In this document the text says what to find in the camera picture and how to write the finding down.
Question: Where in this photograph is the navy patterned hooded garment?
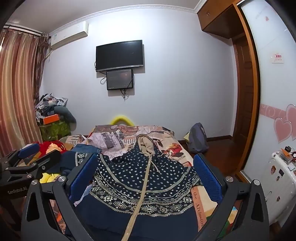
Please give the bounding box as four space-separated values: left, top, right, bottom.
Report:
53 133 209 241

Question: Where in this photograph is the red plush toy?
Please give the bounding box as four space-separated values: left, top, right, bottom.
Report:
39 141 67 156

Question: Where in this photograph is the yellow garment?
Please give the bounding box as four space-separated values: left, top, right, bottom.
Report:
40 173 60 184

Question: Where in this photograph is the blue denim garment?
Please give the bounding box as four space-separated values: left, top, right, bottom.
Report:
72 144 102 154

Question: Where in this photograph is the orange box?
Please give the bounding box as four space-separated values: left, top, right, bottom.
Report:
40 114 60 125

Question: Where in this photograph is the grey blue backpack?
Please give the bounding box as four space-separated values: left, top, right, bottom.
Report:
187 123 209 154

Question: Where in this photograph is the printed newspaper pattern bedspread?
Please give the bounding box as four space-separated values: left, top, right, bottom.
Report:
49 124 243 241

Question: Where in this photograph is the dark teal cushion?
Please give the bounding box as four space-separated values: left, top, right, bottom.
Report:
54 105 77 131

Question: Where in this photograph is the yellow curved pillow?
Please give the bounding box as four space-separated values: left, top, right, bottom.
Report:
110 115 134 126

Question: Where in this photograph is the striped pink curtain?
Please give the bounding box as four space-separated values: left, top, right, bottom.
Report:
1 29 49 156

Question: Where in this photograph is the white air conditioner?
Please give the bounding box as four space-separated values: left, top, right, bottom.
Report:
51 21 89 50

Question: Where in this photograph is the white sliding wardrobe door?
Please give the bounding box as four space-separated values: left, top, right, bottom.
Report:
240 1 295 180

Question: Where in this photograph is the brown wooden wardrobe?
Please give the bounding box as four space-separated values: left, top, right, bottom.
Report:
197 1 260 175

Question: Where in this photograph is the wall mounted black television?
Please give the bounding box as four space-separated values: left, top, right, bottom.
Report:
95 40 144 72

